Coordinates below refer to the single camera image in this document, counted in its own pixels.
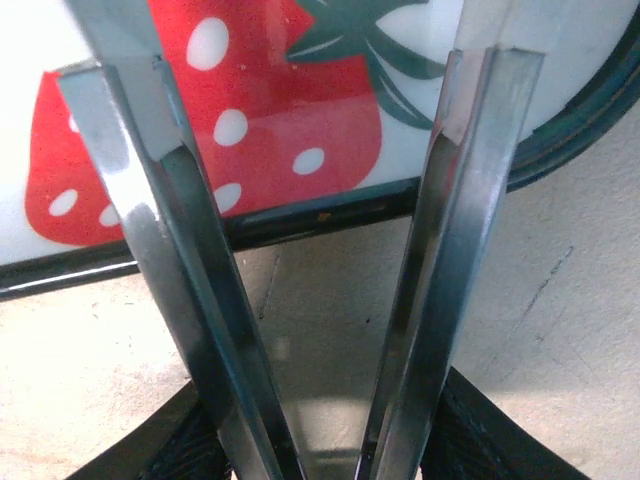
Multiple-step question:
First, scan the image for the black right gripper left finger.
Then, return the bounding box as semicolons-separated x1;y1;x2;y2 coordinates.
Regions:
64;379;229;480

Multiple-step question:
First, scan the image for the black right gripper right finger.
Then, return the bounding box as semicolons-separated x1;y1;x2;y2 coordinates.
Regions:
424;368;592;480

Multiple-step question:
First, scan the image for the white strawberry print tray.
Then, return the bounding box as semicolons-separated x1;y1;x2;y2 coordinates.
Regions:
0;0;640;304

